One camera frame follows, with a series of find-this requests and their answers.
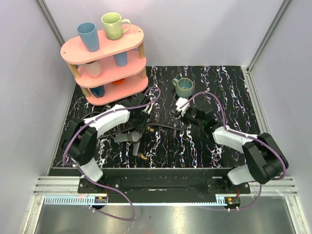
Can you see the light green ceramic mug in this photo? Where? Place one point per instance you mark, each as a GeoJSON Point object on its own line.
{"type": "Point", "coordinates": [114, 26]}

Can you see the pink three-tier wooden shelf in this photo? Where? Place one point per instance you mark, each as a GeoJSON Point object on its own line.
{"type": "Point", "coordinates": [75, 54]}

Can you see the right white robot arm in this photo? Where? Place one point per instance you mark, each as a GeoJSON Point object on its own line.
{"type": "Point", "coordinates": [264, 159]}

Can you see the pale pink faceted cup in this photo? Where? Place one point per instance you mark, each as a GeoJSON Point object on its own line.
{"type": "Point", "coordinates": [93, 69]}

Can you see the aluminium frame rail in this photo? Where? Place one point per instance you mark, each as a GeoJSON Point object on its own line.
{"type": "Point", "coordinates": [68, 185]}

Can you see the black faucet fitting brass ends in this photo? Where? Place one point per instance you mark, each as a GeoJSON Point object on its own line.
{"type": "Point", "coordinates": [134, 137]}

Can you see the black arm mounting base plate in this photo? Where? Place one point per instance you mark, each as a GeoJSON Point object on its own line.
{"type": "Point", "coordinates": [170, 185]}

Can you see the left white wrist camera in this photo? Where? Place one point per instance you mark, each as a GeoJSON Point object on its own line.
{"type": "Point", "coordinates": [148, 109]}

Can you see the blue cup middle shelf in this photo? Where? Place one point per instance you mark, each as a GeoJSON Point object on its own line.
{"type": "Point", "coordinates": [121, 59]}

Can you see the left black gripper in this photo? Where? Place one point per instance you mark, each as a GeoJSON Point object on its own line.
{"type": "Point", "coordinates": [133, 137]}

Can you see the teal glazed ceramic mug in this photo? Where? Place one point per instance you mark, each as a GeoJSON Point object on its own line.
{"type": "Point", "coordinates": [184, 87]}

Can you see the orange plastic bowl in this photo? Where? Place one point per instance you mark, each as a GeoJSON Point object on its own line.
{"type": "Point", "coordinates": [118, 82]}

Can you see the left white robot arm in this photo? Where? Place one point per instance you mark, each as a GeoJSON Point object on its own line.
{"type": "Point", "coordinates": [82, 135]}

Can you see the dark blue mug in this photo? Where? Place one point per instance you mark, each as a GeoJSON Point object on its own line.
{"type": "Point", "coordinates": [98, 92]}

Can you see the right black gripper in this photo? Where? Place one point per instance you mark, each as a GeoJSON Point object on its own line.
{"type": "Point", "coordinates": [182, 116]}

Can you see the light blue plastic cup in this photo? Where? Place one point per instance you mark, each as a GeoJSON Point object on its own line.
{"type": "Point", "coordinates": [89, 36]}

